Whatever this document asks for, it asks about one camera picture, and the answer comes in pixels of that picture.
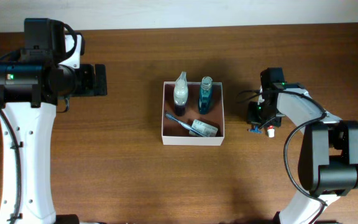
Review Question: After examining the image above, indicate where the blue white toothbrush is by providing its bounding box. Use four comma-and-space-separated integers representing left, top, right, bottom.
164, 113, 206, 137

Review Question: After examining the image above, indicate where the purple spray bottle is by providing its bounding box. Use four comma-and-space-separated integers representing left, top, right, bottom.
173, 72, 188, 116

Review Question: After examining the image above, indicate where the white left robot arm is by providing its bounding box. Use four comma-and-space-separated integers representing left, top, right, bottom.
0, 18, 108, 223

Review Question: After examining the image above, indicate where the green white soap box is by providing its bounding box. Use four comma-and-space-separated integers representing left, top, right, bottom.
191, 119, 218, 137

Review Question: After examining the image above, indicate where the Colgate toothpaste tube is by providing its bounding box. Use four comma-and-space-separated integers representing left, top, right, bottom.
267, 125, 275, 138

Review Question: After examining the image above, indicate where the blue disposable razor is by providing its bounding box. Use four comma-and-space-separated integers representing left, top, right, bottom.
248, 125, 262, 134

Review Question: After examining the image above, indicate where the teal mouthwash bottle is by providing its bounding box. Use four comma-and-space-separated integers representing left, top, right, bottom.
198, 77, 213, 114

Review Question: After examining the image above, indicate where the white cardboard box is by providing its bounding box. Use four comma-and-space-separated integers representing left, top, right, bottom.
161, 82, 225, 146

